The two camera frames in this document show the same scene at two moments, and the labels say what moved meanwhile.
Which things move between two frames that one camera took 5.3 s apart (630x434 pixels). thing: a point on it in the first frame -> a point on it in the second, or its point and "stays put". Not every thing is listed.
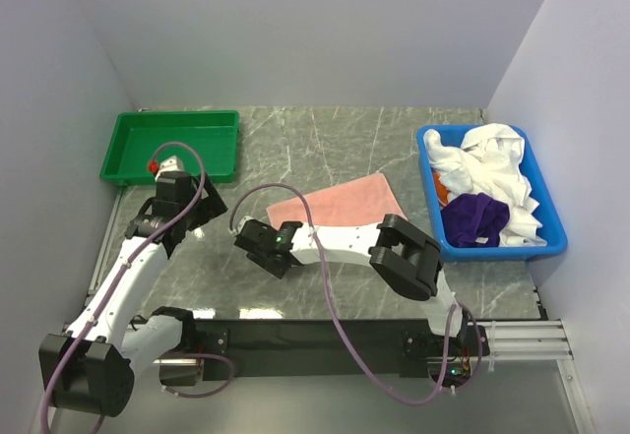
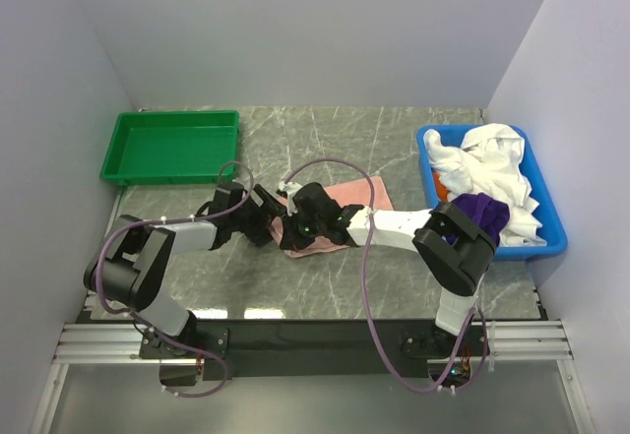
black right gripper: x=261 y=261 -> x=291 y=238
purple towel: x=473 y=219 stays put
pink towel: x=351 y=203 stays put
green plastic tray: x=138 y=135 stays put
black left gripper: x=210 y=207 -> x=261 y=232
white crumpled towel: x=488 y=161 stays put
